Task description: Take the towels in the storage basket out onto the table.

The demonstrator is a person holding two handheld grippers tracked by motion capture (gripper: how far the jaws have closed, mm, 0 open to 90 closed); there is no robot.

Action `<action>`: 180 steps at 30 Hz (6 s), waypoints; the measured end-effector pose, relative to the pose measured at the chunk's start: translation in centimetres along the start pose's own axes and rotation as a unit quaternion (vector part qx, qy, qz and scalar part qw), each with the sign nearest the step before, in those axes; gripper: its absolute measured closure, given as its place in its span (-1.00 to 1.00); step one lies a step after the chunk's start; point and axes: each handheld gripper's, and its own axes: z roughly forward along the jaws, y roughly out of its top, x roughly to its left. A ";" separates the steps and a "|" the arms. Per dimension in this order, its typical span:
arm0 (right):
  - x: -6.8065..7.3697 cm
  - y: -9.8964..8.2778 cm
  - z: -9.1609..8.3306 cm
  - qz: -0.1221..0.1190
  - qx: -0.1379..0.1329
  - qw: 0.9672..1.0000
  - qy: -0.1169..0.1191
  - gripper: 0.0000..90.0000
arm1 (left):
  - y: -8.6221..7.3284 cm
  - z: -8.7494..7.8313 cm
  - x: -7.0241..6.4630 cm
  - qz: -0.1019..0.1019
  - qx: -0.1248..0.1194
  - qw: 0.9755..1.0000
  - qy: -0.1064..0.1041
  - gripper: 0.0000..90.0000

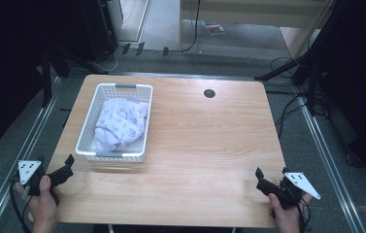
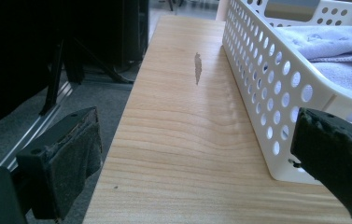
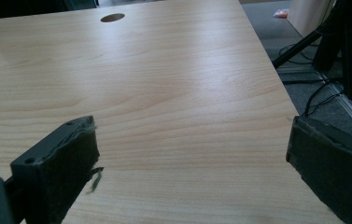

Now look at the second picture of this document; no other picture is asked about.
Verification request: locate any aluminium floor rail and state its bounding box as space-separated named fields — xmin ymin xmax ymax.
xmin=0 ymin=81 xmax=74 ymax=172

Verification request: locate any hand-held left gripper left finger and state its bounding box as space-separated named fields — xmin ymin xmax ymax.
xmin=15 ymin=106 xmax=104 ymax=220

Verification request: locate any light blue towel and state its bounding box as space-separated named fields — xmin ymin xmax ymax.
xmin=275 ymin=24 xmax=352 ymax=95

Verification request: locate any white perforated plastic basket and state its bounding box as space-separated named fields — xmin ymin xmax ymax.
xmin=221 ymin=0 xmax=352 ymax=185

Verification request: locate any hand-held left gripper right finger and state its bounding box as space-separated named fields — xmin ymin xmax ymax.
xmin=289 ymin=107 xmax=352 ymax=224

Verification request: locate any black metal stand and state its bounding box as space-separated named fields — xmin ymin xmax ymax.
xmin=38 ymin=29 xmax=135 ymax=117

